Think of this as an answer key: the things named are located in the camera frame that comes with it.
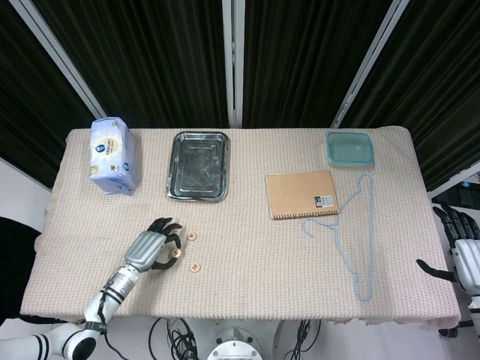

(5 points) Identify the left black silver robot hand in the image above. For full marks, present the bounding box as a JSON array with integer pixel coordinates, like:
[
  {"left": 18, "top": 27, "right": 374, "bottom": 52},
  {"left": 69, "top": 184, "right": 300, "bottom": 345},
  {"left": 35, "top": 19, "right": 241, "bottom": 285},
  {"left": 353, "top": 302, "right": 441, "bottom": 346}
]
[{"left": 123, "top": 216, "right": 185, "bottom": 273}]

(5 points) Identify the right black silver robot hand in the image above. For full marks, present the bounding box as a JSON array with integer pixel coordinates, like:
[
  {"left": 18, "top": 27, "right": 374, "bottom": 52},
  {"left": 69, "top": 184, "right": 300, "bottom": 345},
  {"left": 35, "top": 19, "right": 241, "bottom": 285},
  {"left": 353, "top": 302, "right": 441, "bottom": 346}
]
[{"left": 415, "top": 204, "right": 480, "bottom": 297}]

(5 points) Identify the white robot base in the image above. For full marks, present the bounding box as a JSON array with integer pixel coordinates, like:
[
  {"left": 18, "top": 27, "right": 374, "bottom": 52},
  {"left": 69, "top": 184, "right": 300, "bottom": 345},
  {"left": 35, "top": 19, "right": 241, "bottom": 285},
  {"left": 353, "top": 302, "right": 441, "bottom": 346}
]
[{"left": 185, "top": 318, "right": 286, "bottom": 360}]

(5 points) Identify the black equipment blue light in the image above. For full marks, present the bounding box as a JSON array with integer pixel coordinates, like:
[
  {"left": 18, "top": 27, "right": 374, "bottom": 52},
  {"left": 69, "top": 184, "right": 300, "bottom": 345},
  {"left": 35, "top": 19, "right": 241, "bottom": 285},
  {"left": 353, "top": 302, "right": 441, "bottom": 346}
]
[{"left": 430, "top": 179, "right": 480, "bottom": 206}]

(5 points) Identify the black stand base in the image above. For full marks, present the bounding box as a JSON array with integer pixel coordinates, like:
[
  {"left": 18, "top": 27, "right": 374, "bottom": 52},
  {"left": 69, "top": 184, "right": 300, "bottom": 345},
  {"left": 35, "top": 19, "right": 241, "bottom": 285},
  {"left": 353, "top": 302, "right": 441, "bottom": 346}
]
[{"left": 437, "top": 318, "right": 480, "bottom": 339}]

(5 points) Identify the stainless steel tray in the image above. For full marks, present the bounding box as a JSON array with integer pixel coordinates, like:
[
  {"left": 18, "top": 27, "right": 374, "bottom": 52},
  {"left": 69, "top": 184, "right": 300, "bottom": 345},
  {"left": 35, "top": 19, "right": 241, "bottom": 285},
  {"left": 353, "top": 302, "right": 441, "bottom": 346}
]
[{"left": 166, "top": 130, "right": 231, "bottom": 204}]

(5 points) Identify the blue tissue pack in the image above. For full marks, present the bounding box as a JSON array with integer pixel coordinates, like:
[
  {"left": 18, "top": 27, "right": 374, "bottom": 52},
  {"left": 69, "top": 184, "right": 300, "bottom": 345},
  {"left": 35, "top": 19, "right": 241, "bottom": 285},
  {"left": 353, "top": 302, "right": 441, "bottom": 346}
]
[{"left": 88, "top": 116, "right": 137, "bottom": 197}]

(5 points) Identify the beige woven tablecloth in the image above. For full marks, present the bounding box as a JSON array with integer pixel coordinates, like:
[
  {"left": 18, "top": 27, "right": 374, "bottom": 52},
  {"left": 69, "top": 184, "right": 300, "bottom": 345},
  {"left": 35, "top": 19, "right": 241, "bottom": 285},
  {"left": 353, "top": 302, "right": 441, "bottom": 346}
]
[{"left": 19, "top": 126, "right": 461, "bottom": 327}]

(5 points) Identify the person in black clothing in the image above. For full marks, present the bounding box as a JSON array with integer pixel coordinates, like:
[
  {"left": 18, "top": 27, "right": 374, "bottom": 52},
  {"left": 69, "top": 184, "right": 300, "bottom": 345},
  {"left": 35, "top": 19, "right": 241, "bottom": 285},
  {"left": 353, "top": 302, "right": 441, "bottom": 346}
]
[{"left": 0, "top": 216, "right": 42, "bottom": 320}]

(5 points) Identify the brown spiral notebook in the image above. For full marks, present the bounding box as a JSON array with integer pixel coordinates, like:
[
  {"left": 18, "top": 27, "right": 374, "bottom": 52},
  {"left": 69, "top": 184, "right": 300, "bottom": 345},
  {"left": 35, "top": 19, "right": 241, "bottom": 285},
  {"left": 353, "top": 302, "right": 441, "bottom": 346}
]
[{"left": 265, "top": 170, "right": 341, "bottom": 221}]

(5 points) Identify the clear container teal lid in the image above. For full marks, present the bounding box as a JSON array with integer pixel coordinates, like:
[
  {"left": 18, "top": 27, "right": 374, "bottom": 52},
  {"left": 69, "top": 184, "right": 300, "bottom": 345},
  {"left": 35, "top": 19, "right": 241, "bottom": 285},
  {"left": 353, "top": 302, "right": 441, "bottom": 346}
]
[{"left": 325, "top": 130, "right": 375, "bottom": 169}]

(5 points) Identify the black curtain panel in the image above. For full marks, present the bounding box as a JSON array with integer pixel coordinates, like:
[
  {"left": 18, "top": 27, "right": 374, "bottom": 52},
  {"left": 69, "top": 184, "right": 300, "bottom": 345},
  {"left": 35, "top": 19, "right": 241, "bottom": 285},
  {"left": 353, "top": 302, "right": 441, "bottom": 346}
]
[
  {"left": 0, "top": 0, "right": 97, "bottom": 188},
  {"left": 242, "top": 0, "right": 397, "bottom": 128},
  {"left": 31, "top": 0, "right": 230, "bottom": 128},
  {"left": 339, "top": 0, "right": 480, "bottom": 192}
]

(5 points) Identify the white frame rail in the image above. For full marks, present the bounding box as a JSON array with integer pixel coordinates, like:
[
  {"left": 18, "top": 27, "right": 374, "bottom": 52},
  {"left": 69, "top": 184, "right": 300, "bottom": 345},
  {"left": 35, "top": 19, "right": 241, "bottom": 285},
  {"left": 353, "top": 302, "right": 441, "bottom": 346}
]
[{"left": 427, "top": 162, "right": 480, "bottom": 200}]

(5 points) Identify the black cable bundle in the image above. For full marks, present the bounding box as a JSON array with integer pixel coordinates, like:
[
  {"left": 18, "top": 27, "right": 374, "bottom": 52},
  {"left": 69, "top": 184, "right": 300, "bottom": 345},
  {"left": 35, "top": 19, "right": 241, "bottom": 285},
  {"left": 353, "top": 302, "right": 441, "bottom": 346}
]
[
  {"left": 295, "top": 319, "right": 323, "bottom": 356},
  {"left": 148, "top": 317, "right": 206, "bottom": 360}
]

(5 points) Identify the light blue wire hanger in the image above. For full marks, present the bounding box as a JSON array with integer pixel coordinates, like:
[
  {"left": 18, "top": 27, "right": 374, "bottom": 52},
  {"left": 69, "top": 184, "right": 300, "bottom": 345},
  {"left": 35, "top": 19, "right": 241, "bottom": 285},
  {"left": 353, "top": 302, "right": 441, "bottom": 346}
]
[{"left": 301, "top": 172, "right": 376, "bottom": 303}]

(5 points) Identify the white double frame post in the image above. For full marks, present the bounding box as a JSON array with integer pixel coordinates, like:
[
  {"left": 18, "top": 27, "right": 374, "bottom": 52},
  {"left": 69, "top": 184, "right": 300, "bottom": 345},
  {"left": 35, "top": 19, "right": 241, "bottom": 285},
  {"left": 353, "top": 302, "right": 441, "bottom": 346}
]
[{"left": 221, "top": 0, "right": 247, "bottom": 128}]

